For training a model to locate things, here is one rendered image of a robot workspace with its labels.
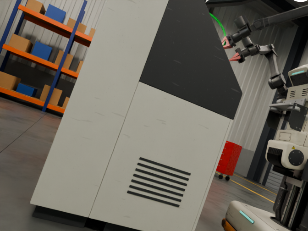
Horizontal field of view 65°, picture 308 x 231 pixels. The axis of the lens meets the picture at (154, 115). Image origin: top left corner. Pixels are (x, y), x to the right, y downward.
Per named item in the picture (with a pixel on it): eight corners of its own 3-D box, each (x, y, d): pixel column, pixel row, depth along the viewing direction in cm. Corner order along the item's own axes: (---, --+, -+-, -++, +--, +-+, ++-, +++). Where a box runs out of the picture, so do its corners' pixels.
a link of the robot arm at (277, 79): (286, 85, 188) (279, 89, 191) (279, 74, 188) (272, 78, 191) (284, 89, 181) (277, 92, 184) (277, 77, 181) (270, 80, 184)
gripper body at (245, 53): (233, 51, 177) (243, 46, 177) (239, 63, 177) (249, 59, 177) (237, 48, 171) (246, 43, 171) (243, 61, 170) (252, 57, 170)
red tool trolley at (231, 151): (195, 168, 583) (207, 134, 586) (205, 170, 615) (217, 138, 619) (221, 179, 533) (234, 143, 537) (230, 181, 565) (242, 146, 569)
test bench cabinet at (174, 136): (186, 255, 134) (233, 120, 137) (83, 232, 119) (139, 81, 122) (154, 203, 202) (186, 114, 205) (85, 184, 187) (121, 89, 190)
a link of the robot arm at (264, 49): (275, 48, 206) (263, 56, 214) (272, 42, 207) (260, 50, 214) (261, 49, 174) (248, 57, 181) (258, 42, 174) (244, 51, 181)
